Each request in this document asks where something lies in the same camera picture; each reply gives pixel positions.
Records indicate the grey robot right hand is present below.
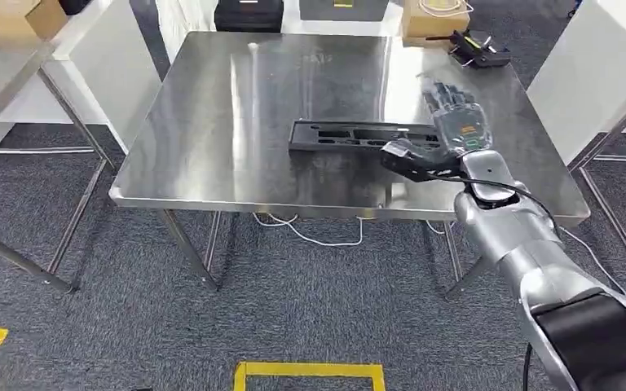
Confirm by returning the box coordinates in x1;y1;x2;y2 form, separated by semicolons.
417;74;496;163

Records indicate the black plastic plate frame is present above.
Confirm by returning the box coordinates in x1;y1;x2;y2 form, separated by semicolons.
288;119;447;156

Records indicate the black device with yellow label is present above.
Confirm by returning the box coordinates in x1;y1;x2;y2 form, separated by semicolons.
425;29;513;70

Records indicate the white panel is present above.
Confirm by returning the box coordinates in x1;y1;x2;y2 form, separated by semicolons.
0;0;164;157
525;0;626;167

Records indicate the steel side table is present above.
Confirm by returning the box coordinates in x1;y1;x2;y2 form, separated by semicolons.
0;38;118;296
565;81;626;288

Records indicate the dark grey box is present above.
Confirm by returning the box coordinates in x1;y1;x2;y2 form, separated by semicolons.
298;0;390;23

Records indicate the black hard case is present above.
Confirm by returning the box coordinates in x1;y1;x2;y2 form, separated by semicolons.
213;0;285;34

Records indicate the plain cardboard box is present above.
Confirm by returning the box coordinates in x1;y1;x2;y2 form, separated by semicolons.
0;0;70;43

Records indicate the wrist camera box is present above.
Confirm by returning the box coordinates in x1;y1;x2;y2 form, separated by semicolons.
380;138;463;183

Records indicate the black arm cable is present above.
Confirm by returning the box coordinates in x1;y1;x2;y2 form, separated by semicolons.
426;171;565;391

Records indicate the cardboard box with white cord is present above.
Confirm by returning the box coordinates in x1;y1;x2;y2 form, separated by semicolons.
401;0;475;49

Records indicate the white cable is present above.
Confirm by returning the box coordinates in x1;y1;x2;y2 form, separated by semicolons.
252;211;366;248
557;225;626;297

